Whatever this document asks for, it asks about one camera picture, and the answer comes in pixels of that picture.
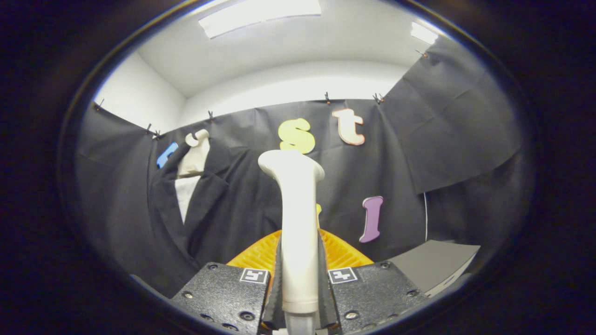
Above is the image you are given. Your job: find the grey cabinet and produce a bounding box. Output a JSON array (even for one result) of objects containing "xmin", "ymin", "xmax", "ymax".
[{"xmin": 386, "ymin": 240, "xmax": 481, "ymax": 298}]

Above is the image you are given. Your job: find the white garment steamer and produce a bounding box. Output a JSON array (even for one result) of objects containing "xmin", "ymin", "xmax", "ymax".
[{"xmin": 257, "ymin": 150, "xmax": 325, "ymax": 335}]

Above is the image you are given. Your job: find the black suit jacket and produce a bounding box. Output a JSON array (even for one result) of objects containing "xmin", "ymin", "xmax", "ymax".
[{"xmin": 148, "ymin": 142, "xmax": 280, "ymax": 298}]

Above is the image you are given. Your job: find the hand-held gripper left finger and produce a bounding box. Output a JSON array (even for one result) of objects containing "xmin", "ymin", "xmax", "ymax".
[{"xmin": 170, "ymin": 229, "xmax": 283, "ymax": 335}]

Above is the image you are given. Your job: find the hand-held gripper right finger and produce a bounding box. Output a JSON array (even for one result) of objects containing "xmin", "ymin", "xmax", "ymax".
[{"xmin": 318, "ymin": 229, "xmax": 431, "ymax": 335}]

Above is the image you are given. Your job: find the small ceiling light panel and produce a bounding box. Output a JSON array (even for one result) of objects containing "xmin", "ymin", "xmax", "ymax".
[{"xmin": 410, "ymin": 21, "xmax": 439, "ymax": 46}]

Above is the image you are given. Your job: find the black backdrop cloth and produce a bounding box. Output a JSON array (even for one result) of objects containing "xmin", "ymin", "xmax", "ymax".
[{"xmin": 74, "ymin": 35, "xmax": 529, "ymax": 298}]

